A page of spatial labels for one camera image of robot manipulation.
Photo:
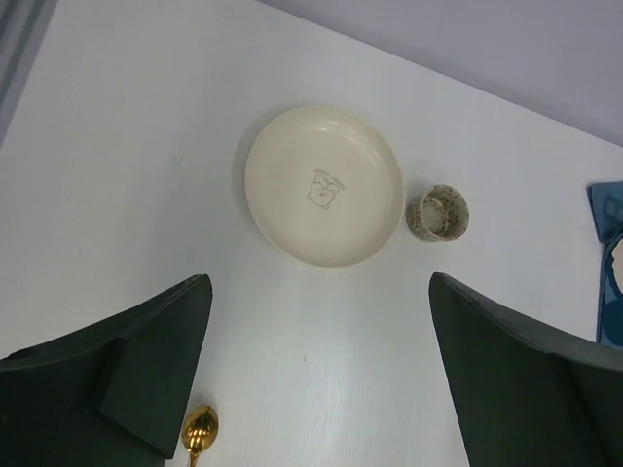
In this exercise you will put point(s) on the cream round plate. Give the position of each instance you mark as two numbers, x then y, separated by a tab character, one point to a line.
324	187

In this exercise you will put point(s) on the gold spoon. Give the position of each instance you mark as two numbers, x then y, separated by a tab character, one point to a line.
199	432

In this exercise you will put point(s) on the blue bear print cloth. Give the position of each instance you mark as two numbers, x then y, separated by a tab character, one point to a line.
605	199

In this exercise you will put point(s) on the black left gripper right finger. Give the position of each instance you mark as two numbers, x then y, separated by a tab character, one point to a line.
525	393

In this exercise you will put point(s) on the left aluminium frame post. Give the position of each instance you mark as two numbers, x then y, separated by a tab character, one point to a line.
24	24

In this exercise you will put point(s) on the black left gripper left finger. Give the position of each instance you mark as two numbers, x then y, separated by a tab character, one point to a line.
114	393

